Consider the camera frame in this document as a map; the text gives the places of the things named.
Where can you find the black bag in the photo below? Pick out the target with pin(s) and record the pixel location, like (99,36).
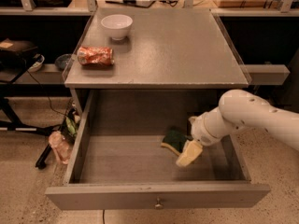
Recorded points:
(16,53)

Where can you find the grey cabinet counter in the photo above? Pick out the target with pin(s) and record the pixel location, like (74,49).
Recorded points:
(181,48)

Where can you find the green yellow sponge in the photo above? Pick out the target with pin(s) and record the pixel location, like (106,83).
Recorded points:
(175,141)

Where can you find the clear plastic bottle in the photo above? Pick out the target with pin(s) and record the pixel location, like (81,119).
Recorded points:
(61,148)

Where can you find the metal drawer knob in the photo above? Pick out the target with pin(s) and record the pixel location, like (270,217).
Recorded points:
(159,205)

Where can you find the grey open drawer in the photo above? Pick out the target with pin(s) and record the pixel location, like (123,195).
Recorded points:
(118,162)

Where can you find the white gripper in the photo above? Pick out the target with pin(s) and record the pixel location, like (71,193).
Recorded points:
(201,132)

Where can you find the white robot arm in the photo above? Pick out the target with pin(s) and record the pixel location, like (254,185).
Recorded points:
(236,110)

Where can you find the dark bowl on shelf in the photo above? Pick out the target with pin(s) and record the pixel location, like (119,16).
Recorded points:
(62,61)

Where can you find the white bowl on shelf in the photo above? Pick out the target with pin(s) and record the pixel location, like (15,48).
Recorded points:
(37,65)

